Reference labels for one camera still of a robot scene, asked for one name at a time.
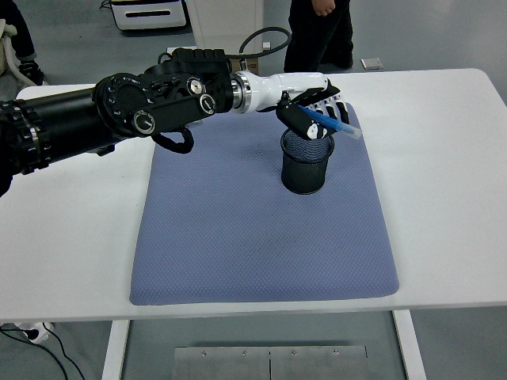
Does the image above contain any beige hose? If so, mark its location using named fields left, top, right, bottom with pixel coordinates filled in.
left=0, top=17, right=32, bottom=86

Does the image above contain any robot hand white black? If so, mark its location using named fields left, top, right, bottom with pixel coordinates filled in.
left=247, top=72, right=353, bottom=140

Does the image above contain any person with sneaker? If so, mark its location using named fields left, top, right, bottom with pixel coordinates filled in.
left=7, top=0, right=47, bottom=86

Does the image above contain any white box device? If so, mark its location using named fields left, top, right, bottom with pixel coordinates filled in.
left=109, top=0, right=188, bottom=32

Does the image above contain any white floor base bar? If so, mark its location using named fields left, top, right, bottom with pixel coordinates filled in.
left=166, top=40, right=273, bottom=53

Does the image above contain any blue marker pen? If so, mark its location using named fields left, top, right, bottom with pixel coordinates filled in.
left=297, top=104, right=363, bottom=139

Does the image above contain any white table leg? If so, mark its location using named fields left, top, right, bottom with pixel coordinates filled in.
left=391, top=310, right=428, bottom=380
left=101, top=319, right=131, bottom=380

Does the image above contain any person in dark clothes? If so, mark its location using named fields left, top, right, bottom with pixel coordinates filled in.
left=283, top=0, right=355, bottom=74

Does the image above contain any cardboard box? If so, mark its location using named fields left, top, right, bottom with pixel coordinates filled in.
left=228, top=56, right=261, bottom=77

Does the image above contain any white power strip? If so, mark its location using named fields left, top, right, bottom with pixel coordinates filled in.
left=15, top=321, right=55, bottom=344

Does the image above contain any person's hand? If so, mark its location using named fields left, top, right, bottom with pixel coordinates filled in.
left=312, top=0, right=337, bottom=17

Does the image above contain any blue-grey quilted mat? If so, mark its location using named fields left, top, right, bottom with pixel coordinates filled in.
left=129, top=101, right=400, bottom=306

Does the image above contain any black mesh pen holder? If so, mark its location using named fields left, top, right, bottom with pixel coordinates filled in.
left=280, top=128, right=336, bottom=196

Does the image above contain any black floor cable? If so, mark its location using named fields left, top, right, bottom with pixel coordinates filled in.
left=0, top=322, right=86, bottom=380

